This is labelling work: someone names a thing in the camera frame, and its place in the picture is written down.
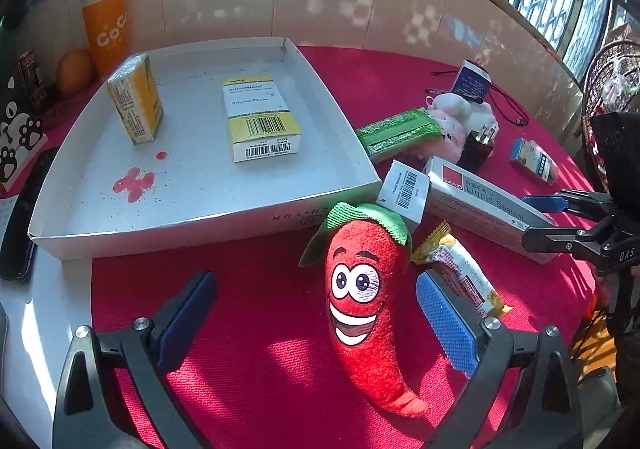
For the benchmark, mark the small dark box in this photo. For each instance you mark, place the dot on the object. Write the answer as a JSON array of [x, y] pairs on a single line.
[[30, 74]]

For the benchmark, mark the dark blue box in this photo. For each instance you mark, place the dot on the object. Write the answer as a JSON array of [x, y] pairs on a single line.
[[470, 81]]

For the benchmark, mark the small blue and white box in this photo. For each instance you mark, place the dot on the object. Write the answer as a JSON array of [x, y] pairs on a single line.
[[535, 160]]

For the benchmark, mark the red tablecloth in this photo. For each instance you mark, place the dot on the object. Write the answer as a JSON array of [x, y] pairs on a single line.
[[280, 369]]

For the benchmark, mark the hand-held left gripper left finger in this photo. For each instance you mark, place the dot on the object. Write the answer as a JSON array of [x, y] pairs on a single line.
[[185, 324]]

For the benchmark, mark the yellow snack bar packet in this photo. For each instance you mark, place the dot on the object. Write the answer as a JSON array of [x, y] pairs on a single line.
[[460, 274]]

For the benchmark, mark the black charger plug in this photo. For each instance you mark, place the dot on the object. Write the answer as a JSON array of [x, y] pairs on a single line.
[[479, 146]]

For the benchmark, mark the wicker hanging chair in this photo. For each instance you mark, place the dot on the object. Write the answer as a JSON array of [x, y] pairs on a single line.
[[600, 74]]

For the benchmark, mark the long white sealant box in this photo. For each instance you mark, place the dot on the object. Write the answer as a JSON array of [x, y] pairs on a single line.
[[480, 204]]

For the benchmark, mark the orange paper cup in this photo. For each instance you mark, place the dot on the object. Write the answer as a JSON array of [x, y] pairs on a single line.
[[107, 34]]

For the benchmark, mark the white and yellow medicine box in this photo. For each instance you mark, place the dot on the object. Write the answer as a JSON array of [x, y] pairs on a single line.
[[257, 119]]

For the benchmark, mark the small yellow carton box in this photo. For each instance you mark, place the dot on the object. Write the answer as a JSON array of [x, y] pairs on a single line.
[[135, 99]]

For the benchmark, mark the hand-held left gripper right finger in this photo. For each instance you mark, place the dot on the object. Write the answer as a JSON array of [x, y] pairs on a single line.
[[445, 324]]

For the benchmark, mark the black phone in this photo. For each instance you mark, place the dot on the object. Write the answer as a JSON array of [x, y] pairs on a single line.
[[20, 239]]

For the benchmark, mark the green snack packet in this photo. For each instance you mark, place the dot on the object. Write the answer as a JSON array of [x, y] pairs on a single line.
[[400, 131]]

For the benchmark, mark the black paw print bag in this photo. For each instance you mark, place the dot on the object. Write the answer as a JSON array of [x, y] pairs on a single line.
[[15, 129]]

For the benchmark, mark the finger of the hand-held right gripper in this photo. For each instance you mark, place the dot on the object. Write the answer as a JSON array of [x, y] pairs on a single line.
[[550, 239], [545, 203]]

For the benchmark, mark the white cardboard tray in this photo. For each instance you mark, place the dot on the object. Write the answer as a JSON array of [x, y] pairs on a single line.
[[200, 189]]

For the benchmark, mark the orange fruit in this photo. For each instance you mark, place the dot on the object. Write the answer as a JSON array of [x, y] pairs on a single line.
[[75, 71]]

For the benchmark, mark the red chili plush toy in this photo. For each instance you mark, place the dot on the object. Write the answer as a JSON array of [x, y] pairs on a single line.
[[360, 309]]

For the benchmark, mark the pink plush toy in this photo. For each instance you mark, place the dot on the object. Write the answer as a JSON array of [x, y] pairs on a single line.
[[457, 121]]

